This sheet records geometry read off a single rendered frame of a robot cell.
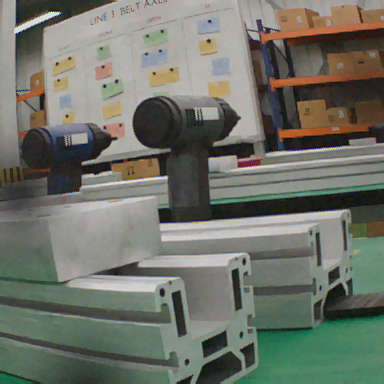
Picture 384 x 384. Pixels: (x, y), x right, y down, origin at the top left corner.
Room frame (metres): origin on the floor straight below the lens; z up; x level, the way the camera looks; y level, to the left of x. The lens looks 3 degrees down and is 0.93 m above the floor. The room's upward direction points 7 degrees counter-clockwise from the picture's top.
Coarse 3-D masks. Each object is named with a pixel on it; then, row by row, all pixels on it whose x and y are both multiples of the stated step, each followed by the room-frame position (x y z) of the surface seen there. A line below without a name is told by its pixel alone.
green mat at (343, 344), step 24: (360, 240) 0.95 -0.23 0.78; (360, 264) 0.77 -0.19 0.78; (360, 288) 0.64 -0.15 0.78; (264, 336) 0.53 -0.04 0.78; (288, 336) 0.52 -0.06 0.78; (312, 336) 0.50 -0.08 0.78; (336, 336) 0.49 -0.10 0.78; (360, 336) 0.47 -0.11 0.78; (264, 360) 0.46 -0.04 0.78; (288, 360) 0.45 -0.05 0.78; (312, 360) 0.44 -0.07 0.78; (336, 360) 0.42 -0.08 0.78; (360, 360) 0.41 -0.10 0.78
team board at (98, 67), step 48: (144, 0) 3.89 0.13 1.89; (192, 0) 3.71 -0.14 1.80; (48, 48) 4.36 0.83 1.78; (96, 48) 4.11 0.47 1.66; (144, 48) 3.91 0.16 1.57; (192, 48) 3.73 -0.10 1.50; (240, 48) 3.57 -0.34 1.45; (48, 96) 4.37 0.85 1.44; (96, 96) 4.13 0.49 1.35; (144, 96) 3.93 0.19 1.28; (240, 96) 3.60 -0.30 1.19
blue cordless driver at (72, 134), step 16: (48, 128) 0.94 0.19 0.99; (64, 128) 0.97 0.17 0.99; (80, 128) 0.99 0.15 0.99; (96, 128) 1.02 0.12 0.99; (32, 144) 0.93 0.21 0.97; (48, 144) 0.92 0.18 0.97; (64, 144) 0.95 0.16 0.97; (80, 144) 0.98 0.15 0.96; (96, 144) 1.02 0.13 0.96; (32, 160) 0.93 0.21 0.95; (48, 160) 0.94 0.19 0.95; (64, 160) 0.96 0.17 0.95; (80, 160) 0.99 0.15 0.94; (48, 176) 0.96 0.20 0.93; (64, 176) 0.96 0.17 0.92; (80, 176) 1.01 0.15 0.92; (48, 192) 0.96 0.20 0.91; (64, 192) 0.96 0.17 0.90
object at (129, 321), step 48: (0, 288) 0.45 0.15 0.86; (48, 288) 0.42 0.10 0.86; (96, 288) 0.39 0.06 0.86; (144, 288) 0.37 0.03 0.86; (192, 288) 0.44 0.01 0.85; (240, 288) 0.44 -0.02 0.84; (0, 336) 0.48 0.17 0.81; (48, 336) 0.43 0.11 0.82; (96, 336) 0.40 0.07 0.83; (144, 336) 0.38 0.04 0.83; (192, 336) 0.40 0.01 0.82; (240, 336) 0.44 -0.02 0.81
